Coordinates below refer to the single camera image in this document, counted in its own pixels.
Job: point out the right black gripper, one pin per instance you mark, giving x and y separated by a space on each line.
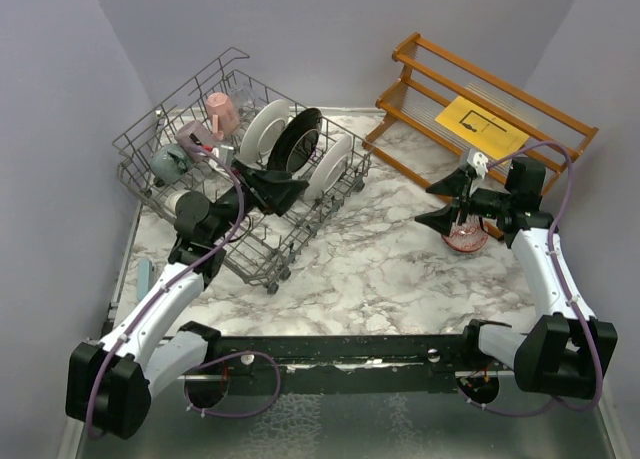
453 185

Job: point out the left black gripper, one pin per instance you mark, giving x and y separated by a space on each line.
274 191

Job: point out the red patterned glass bowl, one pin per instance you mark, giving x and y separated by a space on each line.
469 237

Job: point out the black rimmed printed plate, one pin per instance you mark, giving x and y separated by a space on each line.
263 131

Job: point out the black rimmed cream plate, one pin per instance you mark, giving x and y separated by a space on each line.
297 143

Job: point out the blue rimmed white plate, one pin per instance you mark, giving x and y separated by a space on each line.
329 170

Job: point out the pink cream mug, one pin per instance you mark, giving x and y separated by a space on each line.
222 114

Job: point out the clear drinking glass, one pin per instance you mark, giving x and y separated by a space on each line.
242 96

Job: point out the purple mug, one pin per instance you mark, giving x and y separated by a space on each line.
193 136

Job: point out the white grey mug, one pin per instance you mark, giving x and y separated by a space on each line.
173 198

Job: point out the dark grey mug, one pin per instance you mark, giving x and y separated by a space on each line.
169 164

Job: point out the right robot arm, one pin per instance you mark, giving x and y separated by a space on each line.
568 350

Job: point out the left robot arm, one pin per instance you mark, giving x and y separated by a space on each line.
112 382

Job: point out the orange wooden shelf rack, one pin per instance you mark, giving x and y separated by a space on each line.
432 78

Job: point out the yellow paper card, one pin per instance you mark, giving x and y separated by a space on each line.
481 129

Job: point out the black mounting base bar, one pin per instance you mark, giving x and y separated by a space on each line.
339 364

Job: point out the light blue sponge bar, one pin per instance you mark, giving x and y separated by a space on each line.
145 278

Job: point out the grey wire dish rack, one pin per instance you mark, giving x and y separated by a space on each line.
264 247

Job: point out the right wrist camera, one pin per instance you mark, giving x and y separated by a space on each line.
474 164

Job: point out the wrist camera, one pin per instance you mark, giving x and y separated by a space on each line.
216 156
474 164

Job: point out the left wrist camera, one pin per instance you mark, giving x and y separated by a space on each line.
216 156

